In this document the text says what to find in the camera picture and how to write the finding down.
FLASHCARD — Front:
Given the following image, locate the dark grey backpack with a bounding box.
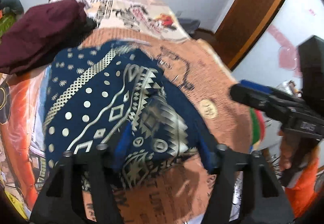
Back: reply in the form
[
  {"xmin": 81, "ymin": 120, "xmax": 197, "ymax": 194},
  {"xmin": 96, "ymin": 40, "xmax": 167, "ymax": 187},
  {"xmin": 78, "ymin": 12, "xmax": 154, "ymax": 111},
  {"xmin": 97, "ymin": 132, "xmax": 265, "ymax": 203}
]
[{"xmin": 178, "ymin": 18, "xmax": 200, "ymax": 35}]

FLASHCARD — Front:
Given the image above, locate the printed newspaper bedspread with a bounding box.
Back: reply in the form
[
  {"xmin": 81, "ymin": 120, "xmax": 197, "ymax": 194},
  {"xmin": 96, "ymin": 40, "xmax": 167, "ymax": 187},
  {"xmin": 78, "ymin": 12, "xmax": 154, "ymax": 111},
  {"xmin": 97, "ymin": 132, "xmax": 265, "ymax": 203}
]
[{"xmin": 1, "ymin": 0, "xmax": 252, "ymax": 223}]

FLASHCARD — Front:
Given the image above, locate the navy patterned hooded garment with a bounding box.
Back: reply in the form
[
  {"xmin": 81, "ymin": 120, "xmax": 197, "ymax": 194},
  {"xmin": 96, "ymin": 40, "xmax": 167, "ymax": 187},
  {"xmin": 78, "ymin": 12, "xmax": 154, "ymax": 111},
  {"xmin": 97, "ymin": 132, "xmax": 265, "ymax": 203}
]
[{"xmin": 43, "ymin": 40, "xmax": 210, "ymax": 188}]

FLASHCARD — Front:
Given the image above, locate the brown wooden door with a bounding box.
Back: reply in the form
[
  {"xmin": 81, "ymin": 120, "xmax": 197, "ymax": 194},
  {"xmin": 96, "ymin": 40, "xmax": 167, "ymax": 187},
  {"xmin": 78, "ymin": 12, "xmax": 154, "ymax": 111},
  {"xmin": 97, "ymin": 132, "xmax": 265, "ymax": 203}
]
[{"xmin": 215, "ymin": 0, "xmax": 284, "ymax": 70}]

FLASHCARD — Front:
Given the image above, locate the person's right hand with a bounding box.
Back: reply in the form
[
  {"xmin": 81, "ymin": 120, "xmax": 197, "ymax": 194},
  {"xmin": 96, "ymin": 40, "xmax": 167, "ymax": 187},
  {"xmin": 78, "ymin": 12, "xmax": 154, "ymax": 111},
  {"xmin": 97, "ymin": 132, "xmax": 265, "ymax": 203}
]
[{"xmin": 278, "ymin": 130, "xmax": 320, "ymax": 171}]

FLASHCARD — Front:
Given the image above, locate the green patterned cloth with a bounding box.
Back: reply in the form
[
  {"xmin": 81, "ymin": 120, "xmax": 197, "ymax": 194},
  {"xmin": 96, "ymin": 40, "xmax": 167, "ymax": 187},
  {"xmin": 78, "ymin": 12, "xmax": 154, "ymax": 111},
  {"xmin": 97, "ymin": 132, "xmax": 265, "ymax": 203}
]
[{"xmin": 0, "ymin": 14, "xmax": 16, "ymax": 37}]

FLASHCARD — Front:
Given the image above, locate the maroon garment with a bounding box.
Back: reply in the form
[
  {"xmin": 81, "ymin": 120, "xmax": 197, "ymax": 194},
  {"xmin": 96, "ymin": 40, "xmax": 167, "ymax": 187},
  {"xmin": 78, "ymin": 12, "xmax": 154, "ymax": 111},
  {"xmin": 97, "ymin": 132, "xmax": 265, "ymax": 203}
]
[{"xmin": 1, "ymin": 0, "xmax": 97, "ymax": 74}]

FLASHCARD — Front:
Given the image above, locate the red green beige blanket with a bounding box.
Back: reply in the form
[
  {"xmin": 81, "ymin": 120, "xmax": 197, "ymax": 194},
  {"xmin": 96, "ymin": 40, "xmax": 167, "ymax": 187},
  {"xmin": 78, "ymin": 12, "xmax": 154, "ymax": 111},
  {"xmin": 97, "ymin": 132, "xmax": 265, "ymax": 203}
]
[{"xmin": 250, "ymin": 108, "xmax": 265, "ymax": 145}]

